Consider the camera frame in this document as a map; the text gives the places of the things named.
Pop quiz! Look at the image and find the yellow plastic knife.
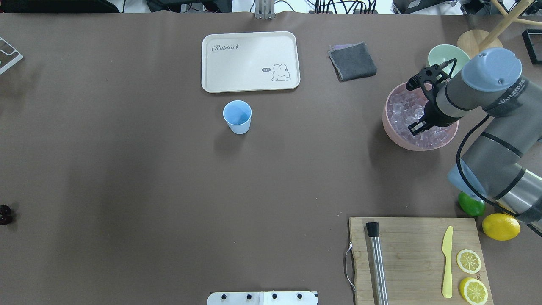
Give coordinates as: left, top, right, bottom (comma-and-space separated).
442, 226, 454, 299

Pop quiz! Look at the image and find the cream rabbit tray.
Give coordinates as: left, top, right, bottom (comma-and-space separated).
201, 31, 301, 93

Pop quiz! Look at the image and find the green bowl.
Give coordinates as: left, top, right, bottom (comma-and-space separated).
426, 44, 470, 78

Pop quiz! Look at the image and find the pink bowl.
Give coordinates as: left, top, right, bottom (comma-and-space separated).
382, 83, 459, 151

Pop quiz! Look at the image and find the lemon slice near knife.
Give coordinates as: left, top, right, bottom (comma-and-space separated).
456, 249, 482, 274

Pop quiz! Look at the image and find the grey folded cloth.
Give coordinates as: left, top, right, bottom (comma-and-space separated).
328, 41, 377, 82

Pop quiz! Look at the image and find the steel muddler black tip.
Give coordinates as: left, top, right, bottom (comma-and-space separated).
365, 222, 389, 305

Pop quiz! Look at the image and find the dark cherry pair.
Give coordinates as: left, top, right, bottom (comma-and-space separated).
0, 204, 13, 225

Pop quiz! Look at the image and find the wooden cutting board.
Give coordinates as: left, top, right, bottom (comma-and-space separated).
348, 217, 490, 305

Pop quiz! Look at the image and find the light blue cup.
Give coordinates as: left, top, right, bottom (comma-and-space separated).
223, 100, 252, 135

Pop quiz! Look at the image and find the lemon slice far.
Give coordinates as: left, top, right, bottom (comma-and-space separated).
459, 277, 489, 305

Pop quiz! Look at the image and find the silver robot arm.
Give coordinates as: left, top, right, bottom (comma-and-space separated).
405, 47, 542, 234

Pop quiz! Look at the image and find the green lime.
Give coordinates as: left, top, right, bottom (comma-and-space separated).
458, 192, 486, 217

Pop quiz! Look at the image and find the wooden cup tree stand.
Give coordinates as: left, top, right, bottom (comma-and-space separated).
457, 0, 542, 58

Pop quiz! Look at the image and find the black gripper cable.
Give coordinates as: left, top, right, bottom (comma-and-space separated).
440, 59, 542, 238

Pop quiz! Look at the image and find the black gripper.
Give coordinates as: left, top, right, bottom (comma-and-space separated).
405, 60, 459, 136

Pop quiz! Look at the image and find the aluminium frame post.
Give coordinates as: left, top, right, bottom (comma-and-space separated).
255, 0, 276, 20

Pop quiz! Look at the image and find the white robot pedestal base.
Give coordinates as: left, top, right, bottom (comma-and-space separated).
207, 291, 319, 305

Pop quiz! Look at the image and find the yellow lemon near lime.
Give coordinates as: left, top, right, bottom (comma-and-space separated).
482, 213, 521, 241

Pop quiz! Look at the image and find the white wire cup rack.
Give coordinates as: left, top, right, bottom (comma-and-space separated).
0, 37, 24, 75

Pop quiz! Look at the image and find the pile of ice cubes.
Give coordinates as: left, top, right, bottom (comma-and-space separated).
386, 86, 455, 149

